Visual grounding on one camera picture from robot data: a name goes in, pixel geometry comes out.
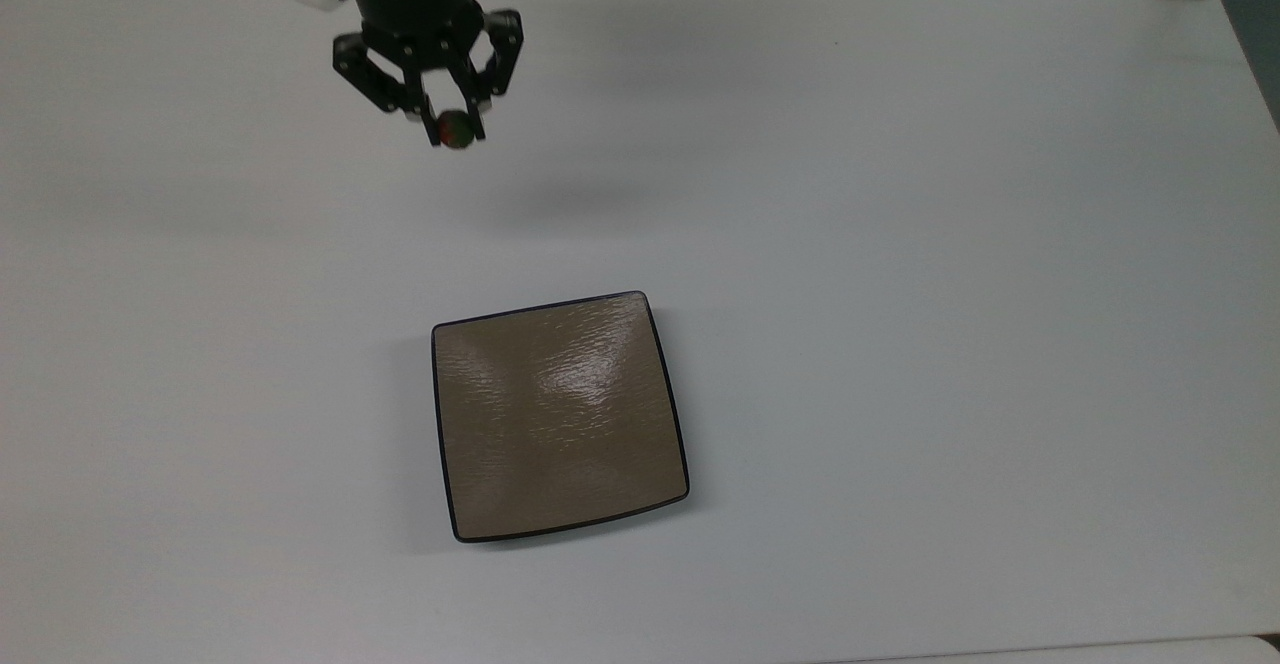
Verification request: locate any square brown ceramic plate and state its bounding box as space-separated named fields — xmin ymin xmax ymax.
xmin=430 ymin=290 xmax=692 ymax=545

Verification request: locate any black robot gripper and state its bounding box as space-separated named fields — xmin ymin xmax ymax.
xmin=332 ymin=0 xmax=526 ymax=149

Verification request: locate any small strawberry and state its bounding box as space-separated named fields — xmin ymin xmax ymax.
xmin=437 ymin=110 xmax=479 ymax=151

